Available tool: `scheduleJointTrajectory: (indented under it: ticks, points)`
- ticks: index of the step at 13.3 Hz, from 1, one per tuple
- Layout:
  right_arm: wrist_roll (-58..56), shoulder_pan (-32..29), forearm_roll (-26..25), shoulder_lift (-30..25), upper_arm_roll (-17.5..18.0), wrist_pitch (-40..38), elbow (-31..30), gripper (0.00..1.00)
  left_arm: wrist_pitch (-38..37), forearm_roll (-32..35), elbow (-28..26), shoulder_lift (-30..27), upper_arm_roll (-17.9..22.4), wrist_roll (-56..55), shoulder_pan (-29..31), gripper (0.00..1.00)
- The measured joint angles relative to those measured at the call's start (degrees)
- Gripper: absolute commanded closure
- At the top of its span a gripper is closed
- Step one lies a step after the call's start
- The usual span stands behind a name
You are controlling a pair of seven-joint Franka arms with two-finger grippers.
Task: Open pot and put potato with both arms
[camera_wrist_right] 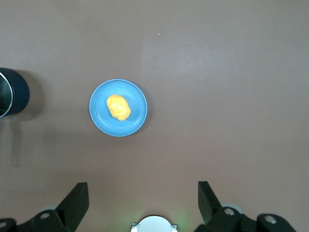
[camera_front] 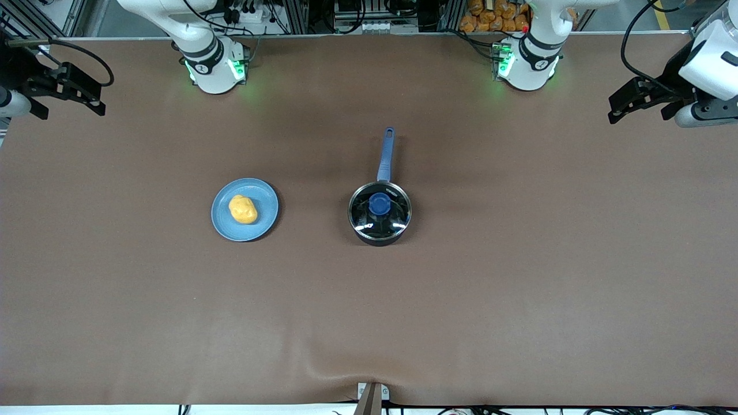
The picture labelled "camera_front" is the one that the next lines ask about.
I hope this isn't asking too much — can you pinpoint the yellow potato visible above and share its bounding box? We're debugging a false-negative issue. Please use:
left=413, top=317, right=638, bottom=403
left=229, top=195, right=258, bottom=225

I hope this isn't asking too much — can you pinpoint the glass lid with blue knob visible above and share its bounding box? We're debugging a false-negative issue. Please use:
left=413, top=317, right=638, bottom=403
left=348, top=182, right=412, bottom=240

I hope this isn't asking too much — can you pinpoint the bag of orange snacks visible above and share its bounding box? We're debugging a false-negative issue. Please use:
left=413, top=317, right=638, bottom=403
left=460, top=0, right=530, bottom=33

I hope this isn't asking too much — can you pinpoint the blue round plate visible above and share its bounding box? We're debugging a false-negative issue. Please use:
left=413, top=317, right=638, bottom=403
left=211, top=178, right=280, bottom=242

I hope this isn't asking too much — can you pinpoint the white electronics rack unit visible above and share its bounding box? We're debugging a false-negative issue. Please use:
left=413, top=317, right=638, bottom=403
left=333, top=0, right=420, bottom=34

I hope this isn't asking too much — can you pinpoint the brown table mat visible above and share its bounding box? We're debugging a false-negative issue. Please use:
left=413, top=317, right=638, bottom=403
left=0, top=32, right=738, bottom=408

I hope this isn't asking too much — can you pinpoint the metal table clamp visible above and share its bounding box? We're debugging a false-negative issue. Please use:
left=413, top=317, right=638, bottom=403
left=356, top=382, right=390, bottom=415

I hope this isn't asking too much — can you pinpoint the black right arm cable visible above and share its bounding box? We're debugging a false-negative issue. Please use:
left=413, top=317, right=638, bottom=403
left=43, top=39, right=115, bottom=88

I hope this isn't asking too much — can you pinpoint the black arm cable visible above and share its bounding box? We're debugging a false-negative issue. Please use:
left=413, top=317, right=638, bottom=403
left=43, top=39, right=115, bottom=88
left=620, top=0, right=692, bottom=96

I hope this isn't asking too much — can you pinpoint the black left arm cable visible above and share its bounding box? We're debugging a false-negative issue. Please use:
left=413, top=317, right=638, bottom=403
left=620, top=0, right=692, bottom=96

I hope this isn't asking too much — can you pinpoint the aluminium corner frame rail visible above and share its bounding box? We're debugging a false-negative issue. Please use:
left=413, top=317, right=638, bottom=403
left=689, top=0, right=728, bottom=36

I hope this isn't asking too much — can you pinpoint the aluminium frame post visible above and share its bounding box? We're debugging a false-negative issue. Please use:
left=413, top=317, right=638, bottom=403
left=283, top=0, right=310, bottom=34

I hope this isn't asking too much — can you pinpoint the black pot with blue handle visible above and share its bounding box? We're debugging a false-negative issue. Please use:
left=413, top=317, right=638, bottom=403
left=348, top=127, right=413, bottom=247

